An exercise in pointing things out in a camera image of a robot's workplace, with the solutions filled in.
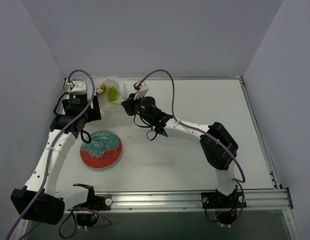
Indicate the aluminium front rail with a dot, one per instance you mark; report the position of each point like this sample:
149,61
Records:
191,201

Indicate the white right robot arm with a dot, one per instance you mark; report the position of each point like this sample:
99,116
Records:
217,144

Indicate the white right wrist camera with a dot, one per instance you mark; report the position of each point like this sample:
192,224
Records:
141,89

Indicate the white plastic bag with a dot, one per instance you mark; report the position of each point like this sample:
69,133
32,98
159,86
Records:
111,81

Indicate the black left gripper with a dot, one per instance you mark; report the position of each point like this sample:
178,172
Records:
95,108

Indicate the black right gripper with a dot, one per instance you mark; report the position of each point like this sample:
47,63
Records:
129,104

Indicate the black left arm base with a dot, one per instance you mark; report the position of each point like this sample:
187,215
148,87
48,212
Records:
92,204

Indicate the red and teal plate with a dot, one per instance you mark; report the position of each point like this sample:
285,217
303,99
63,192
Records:
101,149

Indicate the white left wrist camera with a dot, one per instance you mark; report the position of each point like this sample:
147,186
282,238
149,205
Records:
76,86

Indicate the yellow fake mango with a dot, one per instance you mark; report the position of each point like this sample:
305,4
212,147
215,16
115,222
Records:
102,88

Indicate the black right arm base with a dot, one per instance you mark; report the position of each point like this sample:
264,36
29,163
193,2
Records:
225,210

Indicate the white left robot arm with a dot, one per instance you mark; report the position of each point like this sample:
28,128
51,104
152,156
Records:
37,200

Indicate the green fake starfruit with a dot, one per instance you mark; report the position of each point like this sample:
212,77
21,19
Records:
112,94

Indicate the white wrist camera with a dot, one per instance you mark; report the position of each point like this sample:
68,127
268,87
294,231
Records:
141,89
76,86

